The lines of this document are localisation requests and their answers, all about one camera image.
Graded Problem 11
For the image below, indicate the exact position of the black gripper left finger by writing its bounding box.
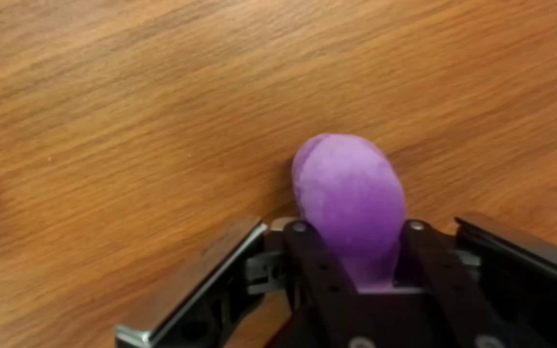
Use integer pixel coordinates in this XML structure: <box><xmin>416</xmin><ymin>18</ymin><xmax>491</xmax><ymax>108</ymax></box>
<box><xmin>267</xmin><ymin>219</ymin><xmax>365</xmax><ymax>348</ymax></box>

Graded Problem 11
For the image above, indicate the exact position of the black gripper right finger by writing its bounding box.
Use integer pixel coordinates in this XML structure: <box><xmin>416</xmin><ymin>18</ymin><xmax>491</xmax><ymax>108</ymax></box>
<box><xmin>392</xmin><ymin>219</ymin><xmax>518</xmax><ymax>348</ymax></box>

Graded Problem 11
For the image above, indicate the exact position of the purple plush ball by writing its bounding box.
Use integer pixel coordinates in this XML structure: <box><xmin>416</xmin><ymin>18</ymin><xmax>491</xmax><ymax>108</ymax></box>
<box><xmin>290</xmin><ymin>132</ymin><xmax>408</xmax><ymax>290</ymax></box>

